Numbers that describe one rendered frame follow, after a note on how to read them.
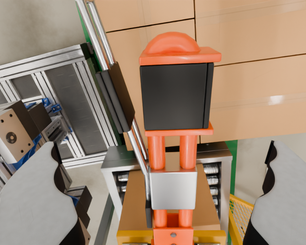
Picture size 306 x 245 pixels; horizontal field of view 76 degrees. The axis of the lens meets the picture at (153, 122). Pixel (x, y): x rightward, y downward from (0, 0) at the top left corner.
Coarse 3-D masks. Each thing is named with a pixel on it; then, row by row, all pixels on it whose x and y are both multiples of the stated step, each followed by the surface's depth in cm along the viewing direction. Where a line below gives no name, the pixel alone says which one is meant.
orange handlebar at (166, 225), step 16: (176, 32) 19; (160, 48) 18; (176, 48) 18; (192, 48) 18; (160, 144) 24; (192, 144) 23; (160, 160) 25; (192, 160) 25; (160, 224) 30; (176, 224) 33; (160, 240) 31; (176, 240) 31; (192, 240) 31
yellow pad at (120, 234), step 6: (120, 234) 52; (126, 234) 52; (132, 234) 52; (138, 234) 52; (144, 234) 52; (150, 234) 52; (120, 240) 52; (126, 240) 52; (132, 240) 52; (138, 240) 52; (144, 240) 52; (150, 240) 52
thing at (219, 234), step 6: (198, 234) 51; (204, 234) 51; (210, 234) 51; (216, 234) 51; (222, 234) 51; (198, 240) 51; (204, 240) 51; (210, 240) 51; (216, 240) 51; (222, 240) 51
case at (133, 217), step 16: (128, 176) 105; (128, 192) 95; (144, 192) 93; (208, 192) 86; (128, 208) 87; (144, 208) 85; (208, 208) 80; (128, 224) 80; (144, 224) 78; (192, 224) 75; (208, 224) 74
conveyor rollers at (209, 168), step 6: (204, 168) 113; (210, 168) 113; (216, 168) 112; (120, 174) 119; (126, 174) 118; (120, 180) 118; (126, 180) 118; (210, 180) 117; (216, 180) 116; (216, 192) 120; (216, 198) 126; (216, 204) 125; (216, 210) 129
